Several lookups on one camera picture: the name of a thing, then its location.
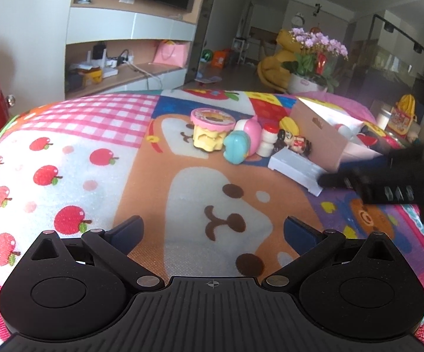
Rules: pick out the dark brown doll figurine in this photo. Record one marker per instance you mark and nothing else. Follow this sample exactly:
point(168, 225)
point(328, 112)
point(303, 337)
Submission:
point(282, 140)

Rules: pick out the teal plastic toy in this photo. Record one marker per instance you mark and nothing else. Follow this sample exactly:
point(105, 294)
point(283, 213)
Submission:
point(236, 148)

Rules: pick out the pink cloth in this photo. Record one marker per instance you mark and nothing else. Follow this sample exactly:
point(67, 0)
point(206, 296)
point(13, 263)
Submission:
point(336, 102)

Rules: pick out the white power strip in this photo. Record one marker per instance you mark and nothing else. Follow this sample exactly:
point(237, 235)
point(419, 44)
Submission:
point(125, 58)

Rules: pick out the watermelon ball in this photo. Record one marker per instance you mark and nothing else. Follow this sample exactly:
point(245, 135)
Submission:
point(207, 54)

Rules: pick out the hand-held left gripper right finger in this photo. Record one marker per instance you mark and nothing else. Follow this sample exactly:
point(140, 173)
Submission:
point(302, 231)

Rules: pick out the yellow-haired doll figurine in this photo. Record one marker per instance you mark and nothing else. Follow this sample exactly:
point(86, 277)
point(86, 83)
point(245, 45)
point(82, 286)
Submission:
point(300, 143)

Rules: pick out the yellow pink cake toy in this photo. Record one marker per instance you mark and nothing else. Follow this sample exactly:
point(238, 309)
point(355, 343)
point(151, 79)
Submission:
point(212, 128)

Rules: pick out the colourful cartoon play mat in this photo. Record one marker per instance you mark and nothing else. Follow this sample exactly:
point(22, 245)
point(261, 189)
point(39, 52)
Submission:
point(69, 135)

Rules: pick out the black aquarium cabinet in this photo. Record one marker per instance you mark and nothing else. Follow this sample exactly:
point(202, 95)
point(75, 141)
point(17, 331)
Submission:
point(388, 80)

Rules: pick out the white alarm clock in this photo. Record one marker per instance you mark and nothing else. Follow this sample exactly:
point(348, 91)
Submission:
point(298, 20)

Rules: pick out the white step stool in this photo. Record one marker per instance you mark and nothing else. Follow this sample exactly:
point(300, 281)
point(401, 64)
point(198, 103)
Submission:
point(240, 51)

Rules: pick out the pink gift bag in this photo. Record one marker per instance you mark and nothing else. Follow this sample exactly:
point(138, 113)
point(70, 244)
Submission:
point(171, 54)

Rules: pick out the red cartoon bag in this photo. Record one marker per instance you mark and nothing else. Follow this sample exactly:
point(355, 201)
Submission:
point(401, 123)

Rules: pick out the white router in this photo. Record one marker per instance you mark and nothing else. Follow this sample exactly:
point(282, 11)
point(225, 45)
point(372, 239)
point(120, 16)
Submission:
point(85, 65)

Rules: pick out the yellow backpack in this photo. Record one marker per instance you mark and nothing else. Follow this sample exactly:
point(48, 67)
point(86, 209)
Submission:
point(407, 104)

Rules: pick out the potted pink orchid plant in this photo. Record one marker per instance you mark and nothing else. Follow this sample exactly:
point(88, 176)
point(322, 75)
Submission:
point(307, 66)

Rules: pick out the white bottle red cap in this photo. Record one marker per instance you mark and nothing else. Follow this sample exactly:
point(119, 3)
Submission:
point(268, 139)

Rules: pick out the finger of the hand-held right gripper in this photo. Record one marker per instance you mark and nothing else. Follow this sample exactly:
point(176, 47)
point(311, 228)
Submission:
point(340, 180)

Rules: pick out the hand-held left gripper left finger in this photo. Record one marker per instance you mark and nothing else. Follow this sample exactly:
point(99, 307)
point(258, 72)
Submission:
point(127, 231)

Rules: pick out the white battery charger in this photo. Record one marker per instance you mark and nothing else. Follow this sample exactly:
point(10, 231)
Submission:
point(292, 167)

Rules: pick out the pink plastic toy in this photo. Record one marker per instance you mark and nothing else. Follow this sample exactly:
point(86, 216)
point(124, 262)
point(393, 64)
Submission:
point(250, 130)

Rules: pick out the large yellow plush bear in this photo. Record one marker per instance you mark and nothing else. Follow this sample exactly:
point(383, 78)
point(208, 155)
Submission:
point(274, 69)

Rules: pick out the pink cardboard box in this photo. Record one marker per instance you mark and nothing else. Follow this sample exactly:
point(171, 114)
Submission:
point(318, 135)

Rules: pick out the yellow toy box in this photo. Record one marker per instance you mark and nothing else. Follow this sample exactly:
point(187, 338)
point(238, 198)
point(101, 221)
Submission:
point(93, 76)

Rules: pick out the white cylindrical canister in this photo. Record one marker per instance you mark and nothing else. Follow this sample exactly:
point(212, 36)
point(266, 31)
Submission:
point(383, 115)

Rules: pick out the orange box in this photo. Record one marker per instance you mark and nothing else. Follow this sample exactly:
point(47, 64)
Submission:
point(220, 58)

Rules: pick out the wall cabinet unit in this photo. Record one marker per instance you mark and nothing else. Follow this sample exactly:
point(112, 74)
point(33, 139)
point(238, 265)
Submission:
point(124, 25)

